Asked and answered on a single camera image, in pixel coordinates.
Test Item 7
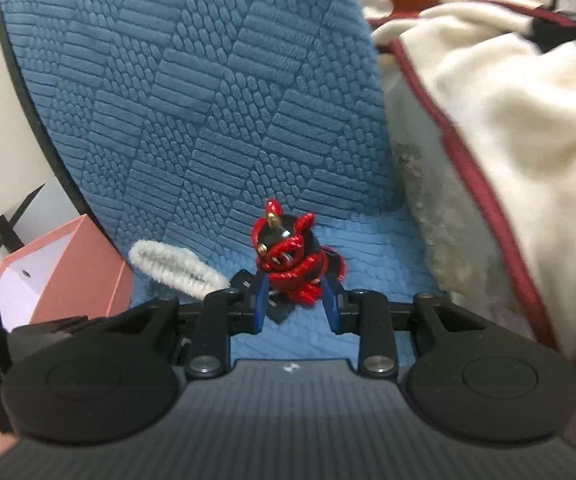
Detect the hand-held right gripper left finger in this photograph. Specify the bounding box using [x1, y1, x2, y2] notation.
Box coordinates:
[109, 270, 272, 381]

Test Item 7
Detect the white board panel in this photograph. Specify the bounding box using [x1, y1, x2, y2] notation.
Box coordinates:
[0, 0, 65, 222]

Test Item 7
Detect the white blanket with red trim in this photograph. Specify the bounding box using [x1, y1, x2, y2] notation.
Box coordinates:
[354, 0, 576, 467]

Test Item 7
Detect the pink cardboard box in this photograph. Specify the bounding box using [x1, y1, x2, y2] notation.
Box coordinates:
[0, 214, 135, 333]

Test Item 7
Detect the red and black cord figure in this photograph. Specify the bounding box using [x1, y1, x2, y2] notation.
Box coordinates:
[251, 199, 347, 325]

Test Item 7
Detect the white fuzzy pipe cleaner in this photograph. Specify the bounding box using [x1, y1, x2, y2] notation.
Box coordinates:
[128, 240, 231, 303]

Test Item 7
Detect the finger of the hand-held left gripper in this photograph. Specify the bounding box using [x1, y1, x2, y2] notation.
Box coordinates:
[10, 316, 100, 359]

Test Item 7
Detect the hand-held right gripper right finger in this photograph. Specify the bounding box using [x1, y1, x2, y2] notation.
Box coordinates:
[319, 278, 486, 380]

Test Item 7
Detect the blue textured cushion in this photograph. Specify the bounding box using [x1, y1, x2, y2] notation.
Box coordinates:
[0, 0, 450, 362]

